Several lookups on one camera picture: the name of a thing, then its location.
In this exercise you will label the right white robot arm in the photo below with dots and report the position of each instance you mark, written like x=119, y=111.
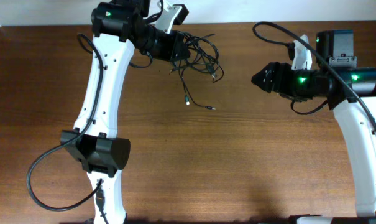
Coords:
x=330, y=71

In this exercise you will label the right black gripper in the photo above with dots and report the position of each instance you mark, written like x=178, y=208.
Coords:
x=273, y=68

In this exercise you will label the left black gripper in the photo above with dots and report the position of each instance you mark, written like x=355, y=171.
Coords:
x=174, y=46

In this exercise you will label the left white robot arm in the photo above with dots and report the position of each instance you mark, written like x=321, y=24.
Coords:
x=119, y=28

